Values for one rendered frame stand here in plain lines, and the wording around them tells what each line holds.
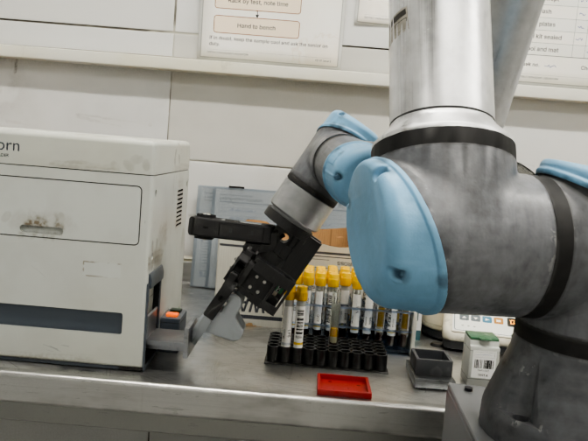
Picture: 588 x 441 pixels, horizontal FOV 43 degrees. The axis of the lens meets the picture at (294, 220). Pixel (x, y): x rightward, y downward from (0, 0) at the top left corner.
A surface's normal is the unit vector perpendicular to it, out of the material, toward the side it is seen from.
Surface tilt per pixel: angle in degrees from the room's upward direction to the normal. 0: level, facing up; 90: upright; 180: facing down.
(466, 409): 3
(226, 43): 92
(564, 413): 74
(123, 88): 90
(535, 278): 105
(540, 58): 93
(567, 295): 119
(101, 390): 90
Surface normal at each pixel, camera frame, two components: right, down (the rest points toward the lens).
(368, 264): -0.97, 0.05
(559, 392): -0.47, -0.23
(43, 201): -0.03, 0.10
